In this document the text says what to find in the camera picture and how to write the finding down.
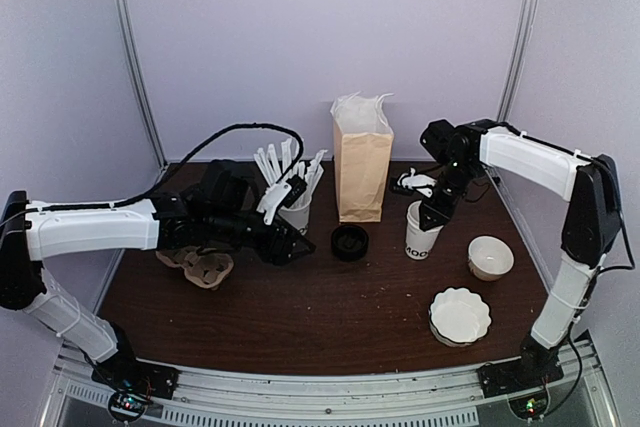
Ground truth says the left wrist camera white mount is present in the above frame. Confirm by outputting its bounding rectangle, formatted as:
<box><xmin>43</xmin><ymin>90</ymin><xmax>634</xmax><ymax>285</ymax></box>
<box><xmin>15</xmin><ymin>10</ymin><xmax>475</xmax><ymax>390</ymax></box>
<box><xmin>256</xmin><ymin>175</ymin><xmax>307</xmax><ymax>225</ymax></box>

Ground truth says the white plastic bag liner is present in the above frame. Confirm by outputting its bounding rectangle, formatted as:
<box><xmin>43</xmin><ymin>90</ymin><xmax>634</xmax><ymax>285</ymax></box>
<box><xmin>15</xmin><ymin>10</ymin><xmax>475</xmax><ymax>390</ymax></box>
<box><xmin>330</xmin><ymin>92</ymin><xmax>393</xmax><ymax>135</ymax></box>

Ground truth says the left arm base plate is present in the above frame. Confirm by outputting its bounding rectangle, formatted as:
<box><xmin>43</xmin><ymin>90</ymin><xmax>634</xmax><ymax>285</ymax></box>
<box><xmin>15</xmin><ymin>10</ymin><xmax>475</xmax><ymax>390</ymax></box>
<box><xmin>91</xmin><ymin>361</ymin><xmax>179</xmax><ymax>400</ymax></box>

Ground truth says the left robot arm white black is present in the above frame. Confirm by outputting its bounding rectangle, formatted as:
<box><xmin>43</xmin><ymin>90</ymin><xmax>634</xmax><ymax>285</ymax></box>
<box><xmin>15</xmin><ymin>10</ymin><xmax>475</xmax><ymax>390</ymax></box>
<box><xmin>1</xmin><ymin>160</ymin><xmax>315</xmax><ymax>391</ymax></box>

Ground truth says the white paper coffee cup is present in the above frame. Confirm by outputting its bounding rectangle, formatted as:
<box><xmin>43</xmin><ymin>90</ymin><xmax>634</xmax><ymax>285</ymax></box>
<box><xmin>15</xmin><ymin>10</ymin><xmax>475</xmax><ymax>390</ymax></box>
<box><xmin>405</xmin><ymin>201</ymin><xmax>442</xmax><ymax>261</ymax></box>

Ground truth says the white cup holding straws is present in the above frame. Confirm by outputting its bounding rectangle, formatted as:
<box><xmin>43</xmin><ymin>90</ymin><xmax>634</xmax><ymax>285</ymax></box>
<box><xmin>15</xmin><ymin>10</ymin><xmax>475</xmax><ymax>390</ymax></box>
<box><xmin>278</xmin><ymin>194</ymin><xmax>311</xmax><ymax>235</ymax></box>

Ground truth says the brown paper bag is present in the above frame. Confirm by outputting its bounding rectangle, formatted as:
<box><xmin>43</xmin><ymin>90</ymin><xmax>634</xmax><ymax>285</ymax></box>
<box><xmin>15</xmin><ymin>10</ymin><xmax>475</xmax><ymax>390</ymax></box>
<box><xmin>333</xmin><ymin>122</ymin><xmax>394</xmax><ymax>223</ymax></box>

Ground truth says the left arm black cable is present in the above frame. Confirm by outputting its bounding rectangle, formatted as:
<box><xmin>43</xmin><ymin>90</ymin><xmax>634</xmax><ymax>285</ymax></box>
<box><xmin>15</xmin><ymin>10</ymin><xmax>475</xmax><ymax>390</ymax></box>
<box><xmin>112</xmin><ymin>121</ymin><xmax>306</xmax><ymax>208</ymax></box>

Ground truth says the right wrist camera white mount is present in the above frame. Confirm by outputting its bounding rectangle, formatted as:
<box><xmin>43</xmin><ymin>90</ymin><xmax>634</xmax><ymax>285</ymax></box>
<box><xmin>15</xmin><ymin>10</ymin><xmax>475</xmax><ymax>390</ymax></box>
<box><xmin>390</xmin><ymin>167</ymin><xmax>436</xmax><ymax>198</ymax></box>

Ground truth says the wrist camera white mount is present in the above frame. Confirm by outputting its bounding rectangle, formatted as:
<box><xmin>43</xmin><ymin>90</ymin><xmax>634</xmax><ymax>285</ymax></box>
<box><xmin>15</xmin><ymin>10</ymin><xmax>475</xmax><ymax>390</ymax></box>
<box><xmin>390</xmin><ymin>167</ymin><xmax>436</xmax><ymax>198</ymax></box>
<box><xmin>256</xmin><ymin>175</ymin><xmax>307</xmax><ymax>225</ymax></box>

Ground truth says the left aluminium corner post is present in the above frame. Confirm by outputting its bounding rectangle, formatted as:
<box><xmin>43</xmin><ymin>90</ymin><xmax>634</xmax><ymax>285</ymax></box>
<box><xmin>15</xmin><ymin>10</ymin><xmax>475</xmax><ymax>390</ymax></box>
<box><xmin>114</xmin><ymin>0</ymin><xmax>167</xmax><ymax>169</ymax></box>

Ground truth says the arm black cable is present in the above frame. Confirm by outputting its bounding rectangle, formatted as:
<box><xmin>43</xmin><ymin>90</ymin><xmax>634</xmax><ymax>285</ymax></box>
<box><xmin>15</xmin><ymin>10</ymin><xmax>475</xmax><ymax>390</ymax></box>
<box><xmin>597</xmin><ymin>156</ymin><xmax>637</xmax><ymax>273</ymax></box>
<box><xmin>112</xmin><ymin>121</ymin><xmax>306</xmax><ymax>208</ymax></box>

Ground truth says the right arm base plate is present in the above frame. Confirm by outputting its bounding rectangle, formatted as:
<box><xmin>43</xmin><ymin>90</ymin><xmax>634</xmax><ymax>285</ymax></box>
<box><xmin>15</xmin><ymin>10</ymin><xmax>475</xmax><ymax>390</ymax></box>
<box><xmin>476</xmin><ymin>358</ymin><xmax>564</xmax><ymax>398</ymax></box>

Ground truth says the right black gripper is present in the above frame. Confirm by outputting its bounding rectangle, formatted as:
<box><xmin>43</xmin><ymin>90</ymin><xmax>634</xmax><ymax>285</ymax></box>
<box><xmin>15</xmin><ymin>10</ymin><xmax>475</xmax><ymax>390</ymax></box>
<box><xmin>420</xmin><ymin>159</ymin><xmax>480</xmax><ymax>232</ymax></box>

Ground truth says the white round bowl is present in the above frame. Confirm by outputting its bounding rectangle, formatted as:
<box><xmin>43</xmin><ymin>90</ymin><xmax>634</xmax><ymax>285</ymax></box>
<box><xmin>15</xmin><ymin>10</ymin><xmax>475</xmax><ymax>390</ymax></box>
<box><xmin>468</xmin><ymin>236</ymin><xmax>514</xmax><ymax>281</ymax></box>

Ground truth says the aluminium front rail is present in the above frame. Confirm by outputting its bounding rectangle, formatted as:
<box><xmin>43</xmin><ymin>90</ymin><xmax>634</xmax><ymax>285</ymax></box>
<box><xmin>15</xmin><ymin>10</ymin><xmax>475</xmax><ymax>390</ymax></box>
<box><xmin>49</xmin><ymin>331</ymin><xmax>609</xmax><ymax>427</ymax></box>

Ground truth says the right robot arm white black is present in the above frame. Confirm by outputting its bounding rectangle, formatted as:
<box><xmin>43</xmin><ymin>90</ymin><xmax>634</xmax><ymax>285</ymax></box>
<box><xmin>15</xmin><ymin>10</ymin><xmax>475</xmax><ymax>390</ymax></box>
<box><xmin>419</xmin><ymin>119</ymin><xmax>626</xmax><ymax>389</ymax></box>

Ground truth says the cardboard cup carrier tray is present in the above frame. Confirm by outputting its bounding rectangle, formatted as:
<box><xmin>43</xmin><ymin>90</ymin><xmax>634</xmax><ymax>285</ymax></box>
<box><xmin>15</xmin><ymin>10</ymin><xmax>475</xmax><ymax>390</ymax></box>
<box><xmin>155</xmin><ymin>246</ymin><xmax>234</xmax><ymax>291</ymax></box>

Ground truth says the white scalloped dish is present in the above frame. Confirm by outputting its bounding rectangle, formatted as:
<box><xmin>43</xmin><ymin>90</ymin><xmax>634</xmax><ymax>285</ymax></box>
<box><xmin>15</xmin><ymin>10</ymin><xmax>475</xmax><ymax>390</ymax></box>
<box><xmin>428</xmin><ymin>287</ymin><xmax>492</xmax><ymax>347</ymax></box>

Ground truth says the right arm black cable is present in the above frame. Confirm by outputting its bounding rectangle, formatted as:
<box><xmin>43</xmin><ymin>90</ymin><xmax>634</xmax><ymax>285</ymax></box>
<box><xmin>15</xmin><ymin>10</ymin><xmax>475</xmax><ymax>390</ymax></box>
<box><xmin>597</xmin><ymin>156</ymin><xmax>637</xmax><ymax>273</ymax></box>

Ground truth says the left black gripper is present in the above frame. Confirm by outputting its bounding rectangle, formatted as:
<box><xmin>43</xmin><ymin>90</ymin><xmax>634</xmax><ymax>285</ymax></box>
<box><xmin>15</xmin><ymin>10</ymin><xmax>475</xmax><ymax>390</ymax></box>
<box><xmin>207</xmin><ymin>209</ymin><xmax>317</xmax><ymax>268</ymax></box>

